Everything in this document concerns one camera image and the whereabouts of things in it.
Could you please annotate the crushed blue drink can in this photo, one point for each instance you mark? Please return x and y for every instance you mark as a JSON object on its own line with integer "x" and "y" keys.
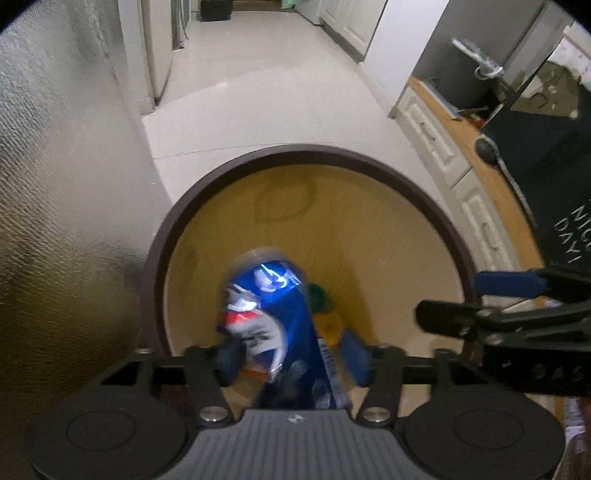
{"x": 295, "y": 323}

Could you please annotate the silver foil covered table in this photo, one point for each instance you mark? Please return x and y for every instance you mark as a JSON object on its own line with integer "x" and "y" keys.
{"x": 69, "y": 161}

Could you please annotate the white kitchen cabinets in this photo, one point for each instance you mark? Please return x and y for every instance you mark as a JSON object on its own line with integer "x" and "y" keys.
{"x": 355, "y": 27}

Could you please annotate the white wooden top drawer cabinet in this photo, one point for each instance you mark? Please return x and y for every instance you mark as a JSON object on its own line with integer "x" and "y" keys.
{"x": 434, "y": 138}

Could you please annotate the brown rimmed trash bin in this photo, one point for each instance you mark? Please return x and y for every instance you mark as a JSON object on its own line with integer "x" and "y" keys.
{"x": 378, "y": 221}

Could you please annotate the green plastic bag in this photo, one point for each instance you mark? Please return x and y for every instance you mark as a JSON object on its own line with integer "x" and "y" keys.
{"x": 288, "y": 3}

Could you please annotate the black lidded box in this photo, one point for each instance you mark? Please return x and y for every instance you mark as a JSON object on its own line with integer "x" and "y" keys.
{"x": 216, "y": 10}

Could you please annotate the grey trash can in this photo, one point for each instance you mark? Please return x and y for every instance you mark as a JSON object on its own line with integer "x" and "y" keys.
{"x": 461, "y": 92}

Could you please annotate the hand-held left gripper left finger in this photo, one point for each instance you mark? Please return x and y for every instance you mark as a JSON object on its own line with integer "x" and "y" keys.
{"x": 231, "y": 364}

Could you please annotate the white refrigerator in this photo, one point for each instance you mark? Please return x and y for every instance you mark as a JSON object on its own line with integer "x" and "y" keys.
{"x": 154, "y": 46}

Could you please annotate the green crumpled wrapper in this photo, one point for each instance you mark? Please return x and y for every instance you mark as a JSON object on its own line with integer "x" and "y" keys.
{"x": 323, "y": 297}

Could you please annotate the white shelf unit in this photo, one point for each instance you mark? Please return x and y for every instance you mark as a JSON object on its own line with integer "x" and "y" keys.
{"x": 575, "y": 50}

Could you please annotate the dark printed cloth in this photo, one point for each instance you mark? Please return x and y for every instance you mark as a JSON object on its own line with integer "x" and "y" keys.
{"x": 545, "y": 184}

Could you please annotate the yellow scrap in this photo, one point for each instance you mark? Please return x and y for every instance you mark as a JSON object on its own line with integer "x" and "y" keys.
{"x": 328, "y": 328}

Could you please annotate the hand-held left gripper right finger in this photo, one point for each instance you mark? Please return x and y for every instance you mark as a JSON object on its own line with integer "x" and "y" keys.
{"x": 355, "y": 357}

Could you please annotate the black round object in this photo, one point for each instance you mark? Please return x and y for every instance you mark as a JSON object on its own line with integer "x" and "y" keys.
{"x": 485, "y": 150}

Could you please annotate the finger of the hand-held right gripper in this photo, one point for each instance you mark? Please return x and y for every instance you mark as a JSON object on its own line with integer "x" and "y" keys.
{"x": 443, "y": 316}
{"x": 503, "y": 290}

